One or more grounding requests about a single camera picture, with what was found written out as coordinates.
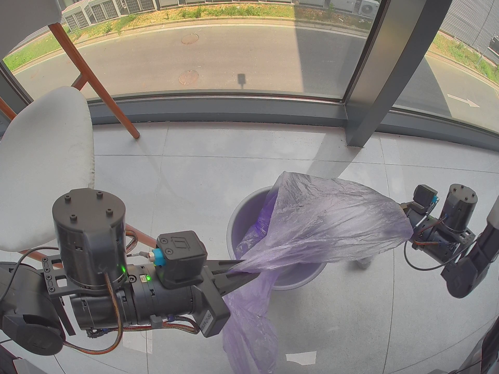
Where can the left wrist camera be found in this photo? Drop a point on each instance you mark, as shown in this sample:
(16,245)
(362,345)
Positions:
(181,255)

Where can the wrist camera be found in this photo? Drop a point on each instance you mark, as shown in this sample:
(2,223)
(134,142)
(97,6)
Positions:
(424,197)
(181,255)

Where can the purple plastic bag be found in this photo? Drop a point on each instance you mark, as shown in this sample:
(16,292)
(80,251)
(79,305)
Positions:
(331,216)

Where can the white trash bin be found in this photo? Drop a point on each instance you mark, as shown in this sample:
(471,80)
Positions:
(249,212)

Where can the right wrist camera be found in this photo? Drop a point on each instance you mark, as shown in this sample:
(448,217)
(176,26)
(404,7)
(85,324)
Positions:
(424,197)

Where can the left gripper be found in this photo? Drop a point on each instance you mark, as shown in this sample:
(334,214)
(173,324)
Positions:
(171,302)

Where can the white paper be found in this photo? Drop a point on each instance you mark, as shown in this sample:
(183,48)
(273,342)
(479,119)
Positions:
(363,263)

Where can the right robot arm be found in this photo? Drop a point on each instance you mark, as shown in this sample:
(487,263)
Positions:
(462,205)

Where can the window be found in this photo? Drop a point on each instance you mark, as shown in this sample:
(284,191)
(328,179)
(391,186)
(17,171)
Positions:
(234,53)

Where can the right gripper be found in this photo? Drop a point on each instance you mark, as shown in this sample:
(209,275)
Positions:
(429,232)

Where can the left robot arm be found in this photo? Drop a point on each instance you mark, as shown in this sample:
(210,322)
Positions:
(89,224)

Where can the white cushioned wooden chair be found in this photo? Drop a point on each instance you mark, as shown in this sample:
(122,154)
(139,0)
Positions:
(46,150)

